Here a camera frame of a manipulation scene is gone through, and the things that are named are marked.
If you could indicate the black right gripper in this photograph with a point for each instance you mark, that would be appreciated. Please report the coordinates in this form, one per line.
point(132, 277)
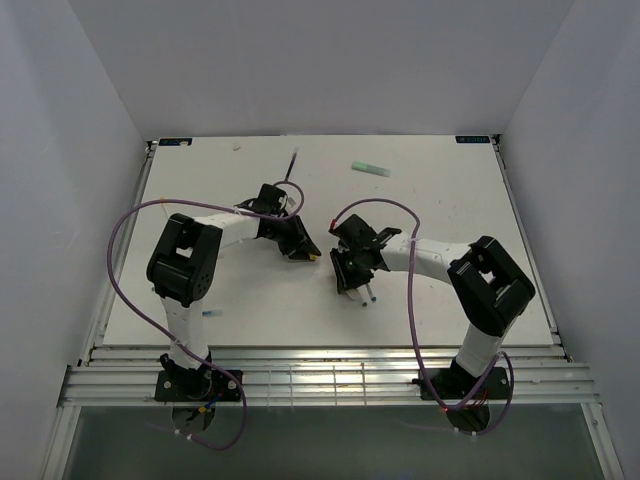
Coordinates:
point(347, 281)

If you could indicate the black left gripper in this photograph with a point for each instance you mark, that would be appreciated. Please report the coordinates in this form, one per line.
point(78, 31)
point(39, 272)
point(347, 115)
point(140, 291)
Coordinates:
point(301, 244)

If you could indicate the teal capped white marker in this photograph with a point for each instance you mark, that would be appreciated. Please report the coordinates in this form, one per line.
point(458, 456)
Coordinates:
point(360, 297)

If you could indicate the green capped white marker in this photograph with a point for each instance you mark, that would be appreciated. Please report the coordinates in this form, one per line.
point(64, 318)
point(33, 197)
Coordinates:
point(371, 294)

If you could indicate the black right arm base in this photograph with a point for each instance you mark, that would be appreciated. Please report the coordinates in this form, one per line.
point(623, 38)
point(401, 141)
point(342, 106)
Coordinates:
point(450, 385)

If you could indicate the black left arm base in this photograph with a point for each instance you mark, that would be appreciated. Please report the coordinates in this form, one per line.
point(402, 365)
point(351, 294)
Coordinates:
point(204, 387)

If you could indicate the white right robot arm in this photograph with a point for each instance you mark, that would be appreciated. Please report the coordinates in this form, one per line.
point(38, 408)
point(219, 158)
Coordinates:
point(491, 288)

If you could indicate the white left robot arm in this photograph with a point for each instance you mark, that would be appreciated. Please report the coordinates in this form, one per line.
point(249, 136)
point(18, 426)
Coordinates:
point(181, 268)

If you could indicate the dark purple pen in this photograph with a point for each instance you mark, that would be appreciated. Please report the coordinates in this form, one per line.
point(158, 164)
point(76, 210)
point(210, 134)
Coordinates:
point(291, 164)

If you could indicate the blue gel pen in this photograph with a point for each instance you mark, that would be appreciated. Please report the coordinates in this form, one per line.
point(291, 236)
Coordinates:
point(212, 313)

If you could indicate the mint green highlighter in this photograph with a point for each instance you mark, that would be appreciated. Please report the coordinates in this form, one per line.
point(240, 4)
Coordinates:
point(370, 169)

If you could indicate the blue corner label right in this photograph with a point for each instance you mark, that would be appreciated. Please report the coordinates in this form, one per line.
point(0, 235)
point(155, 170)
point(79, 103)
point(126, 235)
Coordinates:
point(472, 139)

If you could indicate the blue corner label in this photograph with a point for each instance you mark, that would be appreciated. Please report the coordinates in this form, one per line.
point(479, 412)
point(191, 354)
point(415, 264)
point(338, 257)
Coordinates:
point(472, 139)
point(177, 142)

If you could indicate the blue corner label left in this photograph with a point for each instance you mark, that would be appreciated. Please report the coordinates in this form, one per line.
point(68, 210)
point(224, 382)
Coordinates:
point(177, 142)

